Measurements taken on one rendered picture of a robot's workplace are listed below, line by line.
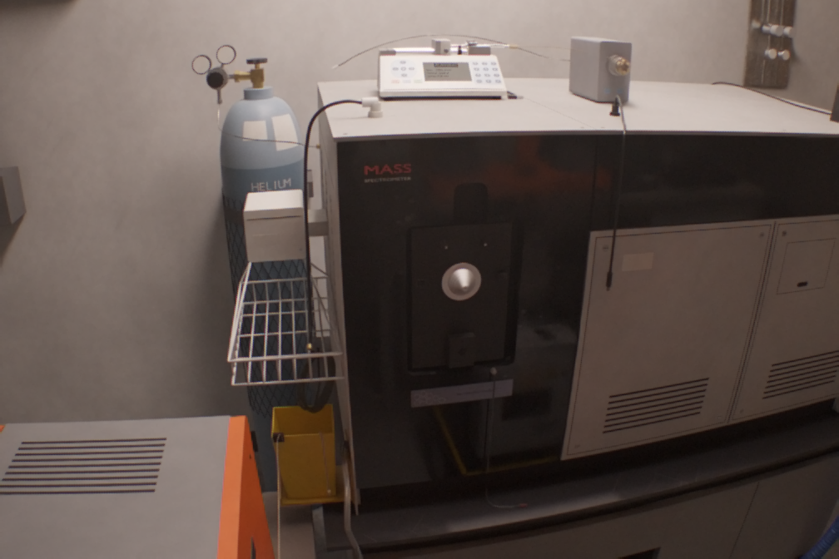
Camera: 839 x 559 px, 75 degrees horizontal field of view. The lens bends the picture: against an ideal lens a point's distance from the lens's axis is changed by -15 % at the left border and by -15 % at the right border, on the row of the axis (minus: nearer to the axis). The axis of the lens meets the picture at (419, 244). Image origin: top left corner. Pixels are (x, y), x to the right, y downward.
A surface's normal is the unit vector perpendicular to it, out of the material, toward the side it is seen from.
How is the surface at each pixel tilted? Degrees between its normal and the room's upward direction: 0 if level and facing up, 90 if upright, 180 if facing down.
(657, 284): 90
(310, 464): 93
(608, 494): 0
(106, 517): 0
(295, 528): 0
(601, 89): 90
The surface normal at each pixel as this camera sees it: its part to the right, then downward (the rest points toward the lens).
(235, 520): 0.00, -0.93
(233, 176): -0.43, 0.32
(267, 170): 0.33, 0.34
